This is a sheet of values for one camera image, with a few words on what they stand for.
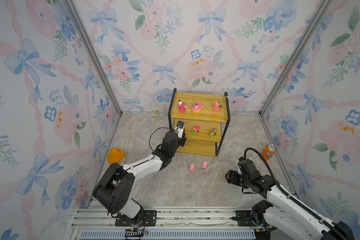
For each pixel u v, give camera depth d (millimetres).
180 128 715
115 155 842
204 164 909
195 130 854
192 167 899
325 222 424
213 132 835
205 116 723
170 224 731
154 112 1199
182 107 706
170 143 636
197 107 717
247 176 639
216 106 711
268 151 869
